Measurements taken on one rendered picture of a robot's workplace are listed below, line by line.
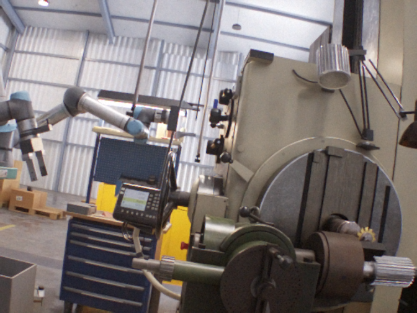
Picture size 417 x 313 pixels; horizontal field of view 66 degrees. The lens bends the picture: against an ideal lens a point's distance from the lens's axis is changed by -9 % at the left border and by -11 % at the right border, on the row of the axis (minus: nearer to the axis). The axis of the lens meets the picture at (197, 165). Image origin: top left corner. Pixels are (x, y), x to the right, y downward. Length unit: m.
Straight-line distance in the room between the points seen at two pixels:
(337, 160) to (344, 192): 0.11
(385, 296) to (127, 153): 2.64
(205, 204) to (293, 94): 0.53
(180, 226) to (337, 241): 3.22
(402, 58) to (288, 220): 0.86
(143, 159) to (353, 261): 2.72
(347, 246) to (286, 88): 0.65
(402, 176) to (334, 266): 0.68
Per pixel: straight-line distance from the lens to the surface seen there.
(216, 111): 1.57
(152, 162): 3.42
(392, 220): 1.40
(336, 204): 1.27
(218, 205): 1.18
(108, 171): 3.51
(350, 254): 0.98
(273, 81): 1.36
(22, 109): 1.38
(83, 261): 3.11
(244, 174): 1.24
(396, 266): 1.12
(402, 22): 1.72
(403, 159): 1.54
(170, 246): 4.13
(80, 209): 3.07
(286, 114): 1.34
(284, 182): 1.21
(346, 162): 1.28
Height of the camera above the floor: 1.38
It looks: 3 degrees up
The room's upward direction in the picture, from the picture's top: 9 degrees clockwise
